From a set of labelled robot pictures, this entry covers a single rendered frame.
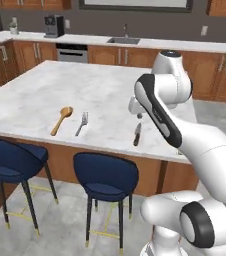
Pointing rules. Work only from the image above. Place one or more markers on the wooden kitchen island base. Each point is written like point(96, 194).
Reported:
point(148, 176)

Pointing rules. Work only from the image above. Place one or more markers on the metal fork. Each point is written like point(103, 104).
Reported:
point(82, 122)

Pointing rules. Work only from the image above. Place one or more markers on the wooden spoon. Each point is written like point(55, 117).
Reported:
point(62, 117)

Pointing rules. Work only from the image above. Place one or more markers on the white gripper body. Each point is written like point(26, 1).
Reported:
point(135, 106)

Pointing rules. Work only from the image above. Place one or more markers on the steel sink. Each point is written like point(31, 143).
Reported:
point(123, 40)

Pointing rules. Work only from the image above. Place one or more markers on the white wall socket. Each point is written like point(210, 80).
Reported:
point(204, 30)
point(67, 23)

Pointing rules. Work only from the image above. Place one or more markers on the blue bar stool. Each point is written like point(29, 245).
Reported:
point(106, 176)
point(11, 160)

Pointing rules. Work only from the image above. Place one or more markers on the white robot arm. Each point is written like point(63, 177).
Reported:
point(205, 156)

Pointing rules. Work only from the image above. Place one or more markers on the small potted plant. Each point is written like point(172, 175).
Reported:
point(14, 27)

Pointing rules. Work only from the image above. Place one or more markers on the dark sink tap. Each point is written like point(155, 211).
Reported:
point(126, 30)

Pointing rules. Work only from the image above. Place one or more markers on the dark framed window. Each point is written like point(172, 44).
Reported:
point(135, 6)

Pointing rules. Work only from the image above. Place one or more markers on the black coffee machine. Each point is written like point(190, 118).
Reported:
point(54, 26)

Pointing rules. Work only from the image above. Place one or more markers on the steel dishwasher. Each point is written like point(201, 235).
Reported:
point(72, 52)

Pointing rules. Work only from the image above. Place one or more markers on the wooden wall cupboards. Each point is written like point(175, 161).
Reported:
point(28, 4)
point(224, 7)

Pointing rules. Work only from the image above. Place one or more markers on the wooden base cupboards run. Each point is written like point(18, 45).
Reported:
point(5, 63)
point(211, 76)

